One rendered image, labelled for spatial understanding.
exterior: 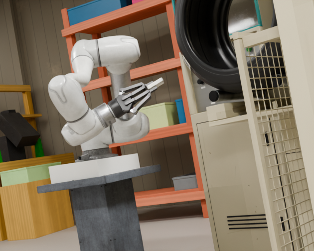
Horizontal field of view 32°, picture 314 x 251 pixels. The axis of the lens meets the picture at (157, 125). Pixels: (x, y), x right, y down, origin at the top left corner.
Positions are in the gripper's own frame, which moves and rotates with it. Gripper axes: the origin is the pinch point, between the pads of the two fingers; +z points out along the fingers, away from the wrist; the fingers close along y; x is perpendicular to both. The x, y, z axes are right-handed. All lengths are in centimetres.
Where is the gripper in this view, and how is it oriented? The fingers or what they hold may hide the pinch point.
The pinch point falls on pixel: (155, 84)
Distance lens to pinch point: 215.5
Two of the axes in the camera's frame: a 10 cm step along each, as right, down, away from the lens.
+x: -1.3, -3.6, -9.2
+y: 5.1, 7.7, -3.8
